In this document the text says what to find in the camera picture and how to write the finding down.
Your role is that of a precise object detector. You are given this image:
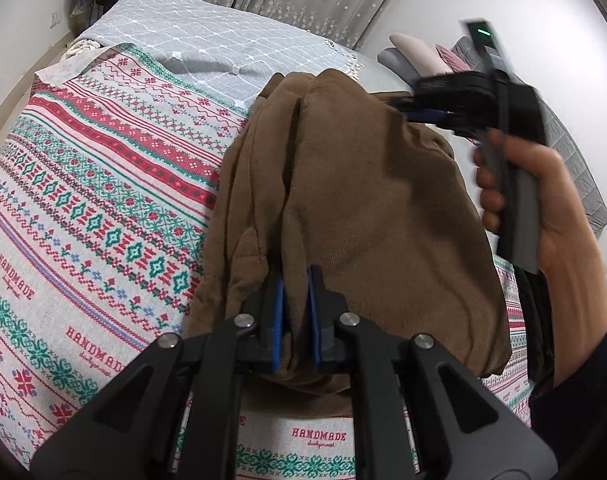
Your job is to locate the red green patterned blanket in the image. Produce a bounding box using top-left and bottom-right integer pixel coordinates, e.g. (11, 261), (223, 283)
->
(0, 42), (534, 480)

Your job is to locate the light blue checked blanket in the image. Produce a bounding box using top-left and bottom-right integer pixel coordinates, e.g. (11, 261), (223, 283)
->
(76, 0), (364, 111)

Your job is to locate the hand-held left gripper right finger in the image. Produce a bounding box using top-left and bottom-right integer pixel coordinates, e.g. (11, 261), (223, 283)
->
(306, 265), (557, 480)

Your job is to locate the person's right forearm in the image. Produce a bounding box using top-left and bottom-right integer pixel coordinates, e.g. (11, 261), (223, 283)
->
(528, 270), (607, 480)

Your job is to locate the dusky pink pillow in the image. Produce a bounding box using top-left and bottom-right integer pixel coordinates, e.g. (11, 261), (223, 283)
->
(436, 44), (468, 74)

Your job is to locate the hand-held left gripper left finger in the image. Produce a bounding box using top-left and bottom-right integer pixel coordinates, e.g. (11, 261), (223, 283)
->
(28, 265), (287, 480)

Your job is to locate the brown coat with fur collar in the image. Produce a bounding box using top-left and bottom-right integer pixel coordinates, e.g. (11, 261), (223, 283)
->
(188, 67), (514, 418)

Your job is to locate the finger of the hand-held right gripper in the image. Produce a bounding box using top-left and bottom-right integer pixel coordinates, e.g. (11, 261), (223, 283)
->
(387, 92), (458, 130)

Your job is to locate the person's right hand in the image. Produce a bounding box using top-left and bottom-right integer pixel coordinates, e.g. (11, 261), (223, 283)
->
(473, 127), (607, 292)

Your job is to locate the grey blue pillow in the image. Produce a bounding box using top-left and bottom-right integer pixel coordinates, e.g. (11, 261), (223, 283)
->
(376, 47), (419, 86)

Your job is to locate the beige pink pillow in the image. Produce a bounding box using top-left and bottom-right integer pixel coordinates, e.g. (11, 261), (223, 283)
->
(391, 32), (449, 78)

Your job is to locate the grey quilted cover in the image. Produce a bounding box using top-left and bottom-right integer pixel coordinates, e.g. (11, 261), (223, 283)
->
(453, 35), (607, 236)

